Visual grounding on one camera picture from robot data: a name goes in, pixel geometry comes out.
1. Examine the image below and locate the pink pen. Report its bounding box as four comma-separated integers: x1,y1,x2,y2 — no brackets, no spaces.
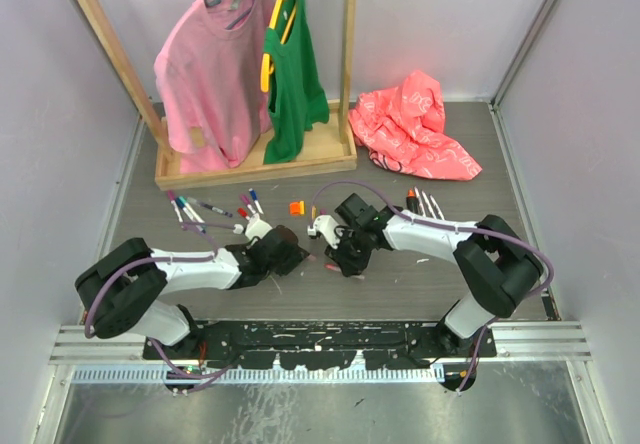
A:
324,263,365,280

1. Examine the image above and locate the orange highlighter cap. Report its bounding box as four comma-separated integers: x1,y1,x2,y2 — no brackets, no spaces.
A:
289,200,306,216

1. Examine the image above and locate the black highlighter body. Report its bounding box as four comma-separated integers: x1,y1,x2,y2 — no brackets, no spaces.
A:
406,189,420,214

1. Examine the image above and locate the yellow capped white pen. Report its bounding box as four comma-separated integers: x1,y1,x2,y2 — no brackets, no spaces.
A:
414,187,429,217

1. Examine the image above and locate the yellow capped marker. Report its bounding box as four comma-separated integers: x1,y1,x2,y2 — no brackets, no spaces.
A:
422,191,439,219

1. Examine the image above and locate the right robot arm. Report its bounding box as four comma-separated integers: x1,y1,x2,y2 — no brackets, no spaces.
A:
307,194,543,358

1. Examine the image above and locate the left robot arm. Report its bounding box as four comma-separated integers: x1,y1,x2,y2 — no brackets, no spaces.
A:
75,225,309,360

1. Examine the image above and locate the dark purple pen at left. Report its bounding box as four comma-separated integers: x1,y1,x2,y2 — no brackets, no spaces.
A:
186,197,234,218

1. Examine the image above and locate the wooden clothes rack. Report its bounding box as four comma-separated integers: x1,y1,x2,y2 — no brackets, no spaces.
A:
76,0,357,191

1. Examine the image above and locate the red capped marker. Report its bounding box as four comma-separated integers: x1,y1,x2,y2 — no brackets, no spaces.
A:
237,208,250,220

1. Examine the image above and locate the coral printed cloth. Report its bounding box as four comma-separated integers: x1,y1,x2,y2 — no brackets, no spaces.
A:
348,70,482,181

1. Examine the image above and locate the green tank top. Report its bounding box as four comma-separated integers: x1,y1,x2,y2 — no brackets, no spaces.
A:
264,0,329,165

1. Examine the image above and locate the yellow hanger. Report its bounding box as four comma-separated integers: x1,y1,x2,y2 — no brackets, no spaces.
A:
260,0,297,93

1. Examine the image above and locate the pink t-shirt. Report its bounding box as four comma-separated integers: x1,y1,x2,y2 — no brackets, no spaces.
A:
154,0,274,174

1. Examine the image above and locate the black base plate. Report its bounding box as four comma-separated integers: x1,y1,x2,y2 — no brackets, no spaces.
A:
162,321,497,371

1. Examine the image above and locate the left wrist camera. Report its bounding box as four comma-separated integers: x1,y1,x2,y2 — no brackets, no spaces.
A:
244,214,273,241

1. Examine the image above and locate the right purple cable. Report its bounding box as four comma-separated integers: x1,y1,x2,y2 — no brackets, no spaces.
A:
312,179,555,390

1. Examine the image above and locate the slotted cable duct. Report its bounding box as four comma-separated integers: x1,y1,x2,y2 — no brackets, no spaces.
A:
70,364,445,385

